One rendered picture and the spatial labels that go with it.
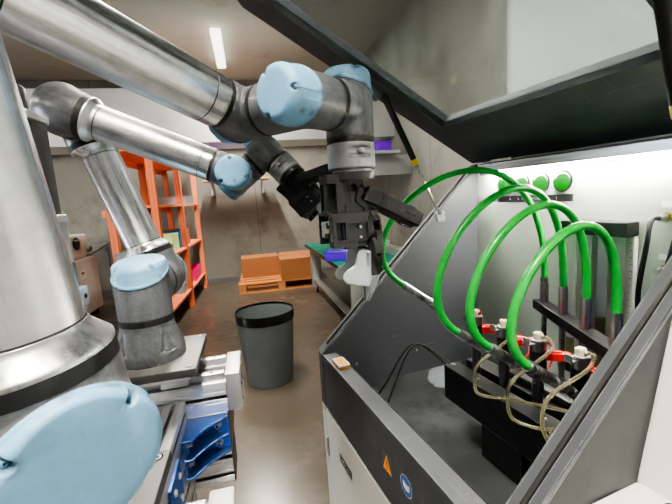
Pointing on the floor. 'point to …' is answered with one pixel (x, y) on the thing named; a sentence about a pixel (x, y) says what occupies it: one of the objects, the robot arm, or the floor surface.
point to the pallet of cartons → (275, 271)
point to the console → (660, 434)
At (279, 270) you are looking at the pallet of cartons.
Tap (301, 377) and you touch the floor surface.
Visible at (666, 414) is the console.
